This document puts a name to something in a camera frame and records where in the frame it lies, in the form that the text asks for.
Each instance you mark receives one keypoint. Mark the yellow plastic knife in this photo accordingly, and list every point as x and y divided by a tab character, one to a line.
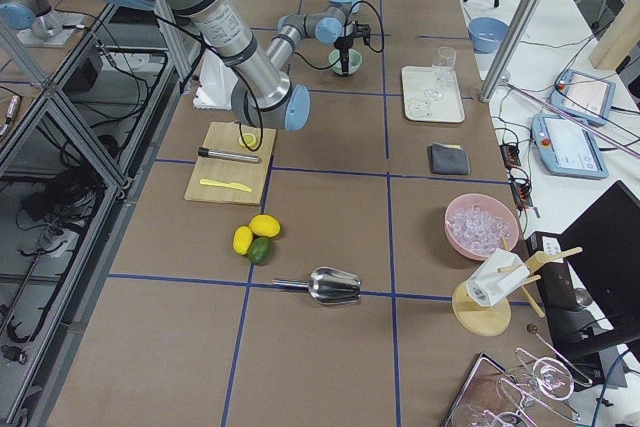
228	185

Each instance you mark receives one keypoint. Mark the green lime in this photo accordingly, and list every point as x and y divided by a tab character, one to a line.
260	250

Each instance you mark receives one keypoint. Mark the steel ice scoop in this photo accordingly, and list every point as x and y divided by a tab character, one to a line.
328	286

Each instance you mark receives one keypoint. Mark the black laptop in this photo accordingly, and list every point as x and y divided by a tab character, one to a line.
608	267

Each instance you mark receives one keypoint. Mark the yellow lemon half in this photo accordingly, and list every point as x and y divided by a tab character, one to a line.
248	140

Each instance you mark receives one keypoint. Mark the white paper box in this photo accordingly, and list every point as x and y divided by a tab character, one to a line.
497	277

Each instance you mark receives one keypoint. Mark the wooden cutting board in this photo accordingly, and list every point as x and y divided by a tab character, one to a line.
230	181

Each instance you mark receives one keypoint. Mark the white bear tray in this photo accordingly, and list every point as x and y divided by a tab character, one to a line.
427	100

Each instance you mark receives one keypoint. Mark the green bowl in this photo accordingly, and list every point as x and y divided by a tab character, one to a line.
355	61

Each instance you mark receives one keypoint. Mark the clear wine glass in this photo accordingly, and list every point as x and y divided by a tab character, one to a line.
443	68

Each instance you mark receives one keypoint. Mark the steel muddler rod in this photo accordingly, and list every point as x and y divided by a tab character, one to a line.
227	156

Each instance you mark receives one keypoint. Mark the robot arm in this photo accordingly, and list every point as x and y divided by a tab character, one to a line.
264	95

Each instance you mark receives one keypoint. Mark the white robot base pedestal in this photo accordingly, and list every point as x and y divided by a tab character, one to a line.
215	85

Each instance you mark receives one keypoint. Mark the blue teach pendant tablet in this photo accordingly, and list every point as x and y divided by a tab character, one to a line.
583	96
565	149

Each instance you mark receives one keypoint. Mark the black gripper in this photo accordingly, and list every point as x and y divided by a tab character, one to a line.
344	44

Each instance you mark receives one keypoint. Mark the clear ice cubes pile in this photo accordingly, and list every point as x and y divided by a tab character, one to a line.
478	231

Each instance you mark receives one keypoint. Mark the dark blue bowl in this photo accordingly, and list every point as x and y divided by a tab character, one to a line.
487	34

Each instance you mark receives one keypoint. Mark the aluminium frame post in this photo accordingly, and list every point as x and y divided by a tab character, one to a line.
518	24

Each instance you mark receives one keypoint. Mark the pink bowl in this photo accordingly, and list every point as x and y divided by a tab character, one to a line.
492	205

